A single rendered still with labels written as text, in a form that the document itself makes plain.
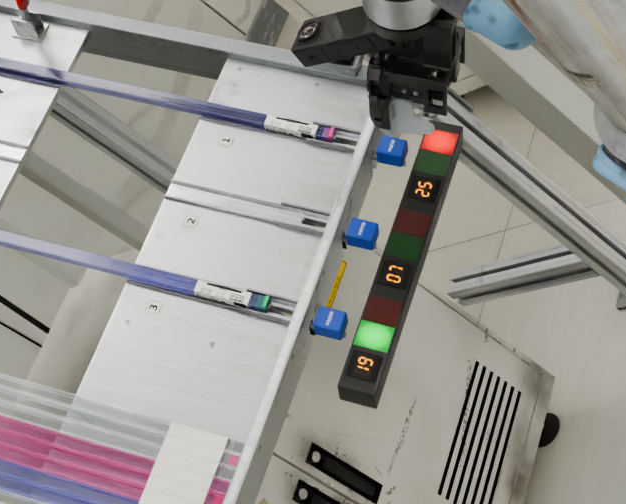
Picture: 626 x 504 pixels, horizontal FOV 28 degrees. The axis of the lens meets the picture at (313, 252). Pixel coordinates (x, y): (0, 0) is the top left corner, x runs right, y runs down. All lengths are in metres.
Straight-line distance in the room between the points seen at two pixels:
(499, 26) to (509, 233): 1.41
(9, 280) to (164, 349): 2.03
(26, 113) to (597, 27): 0.85
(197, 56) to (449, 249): 1.12
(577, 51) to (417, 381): 1.03
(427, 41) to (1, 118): 0.55
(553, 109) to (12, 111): 0.77
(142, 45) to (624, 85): 0.81
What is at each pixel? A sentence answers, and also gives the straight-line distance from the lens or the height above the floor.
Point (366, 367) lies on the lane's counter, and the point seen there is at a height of 0.66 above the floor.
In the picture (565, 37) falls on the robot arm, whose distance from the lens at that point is 0.79.
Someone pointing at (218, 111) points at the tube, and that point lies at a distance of 1.41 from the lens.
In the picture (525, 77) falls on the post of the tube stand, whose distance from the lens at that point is 1.78.
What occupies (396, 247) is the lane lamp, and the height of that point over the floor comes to 0.66.
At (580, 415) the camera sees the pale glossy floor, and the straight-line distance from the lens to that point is 2.01.
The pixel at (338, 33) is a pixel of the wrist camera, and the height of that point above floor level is 0.87.
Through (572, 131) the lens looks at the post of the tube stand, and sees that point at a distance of 1.85.
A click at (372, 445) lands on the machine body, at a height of 0.36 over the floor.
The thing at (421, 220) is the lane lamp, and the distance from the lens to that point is 1.33.
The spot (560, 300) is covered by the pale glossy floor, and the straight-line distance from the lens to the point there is 2.18.
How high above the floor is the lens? 1.31
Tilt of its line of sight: 27 degrees down
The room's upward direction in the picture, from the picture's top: 55 degrees counter-clockwise
